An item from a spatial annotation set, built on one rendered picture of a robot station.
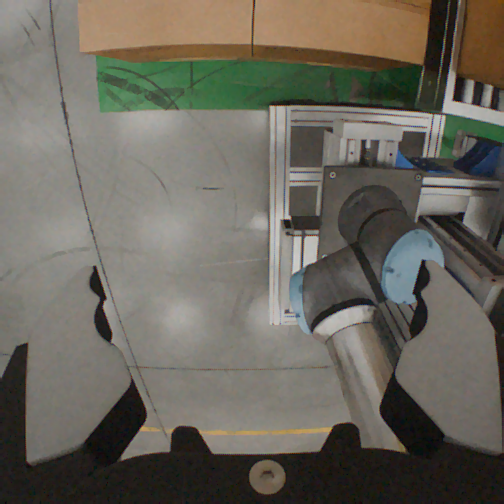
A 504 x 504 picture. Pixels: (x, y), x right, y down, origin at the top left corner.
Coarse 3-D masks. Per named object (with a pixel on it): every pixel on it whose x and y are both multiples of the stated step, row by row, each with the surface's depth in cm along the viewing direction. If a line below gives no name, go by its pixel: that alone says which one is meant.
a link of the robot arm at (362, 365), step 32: (352, 256) 48; (320, 288) 48; (352, 288) 46; (320, 320) 46; (352, 320) 44; (352, 352) 41; (384, 352) 41; (352, 384) 39; (384, 384) 37; (352, 416) 38; (384, 448) 32
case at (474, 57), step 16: (480, 0) 66; (496, 0) 60; (464, 16) 75; (480, 16) 68; (496, 16) 61; (464, 32) 77; (480, 32) 69; (496, 32) 63; (464, 48) 78; (480, 48) 71; (496, 48) 64; (464, 64) 80; (480, 64) 72; (496, 64) 66; (480, 80) 84; (496, 80) 75
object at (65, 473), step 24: (24, 360) 7; (0, 384) 6; (24, 384) 6; (0, 408) 5; (24, 408) 5; (0, 432) 5; (24, 432) 5; (0, 456) 4; (24, 456) 5; (72, 456) 5; (0, 480) 4; (24, 480) 4; (48, 480) 4; (72, 480) 4
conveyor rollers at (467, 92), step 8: (464, 80) 90; (472, 80) 88; (464, 88) 91; (472, 88) 90; (480, 88) 92; (488, 88) 89; (464, 96) 92; (472, 96) 91; (480, 96) 93; (488, 96) 91; (480, 104) 94; (488, 104) 92; (496, 104) 94
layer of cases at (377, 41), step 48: (96, 0) 77; (144, 0) 79; (192, 0) 79; (240, 0) 80; (288, 0) 80; (336, 0) 79; (384, 0) 78; (96, 48) 86; (144, 48) 91; (192, 48) 96; (240, 48) 96; (288, 48) 91; (336, 48) 87; (384, 48) 86
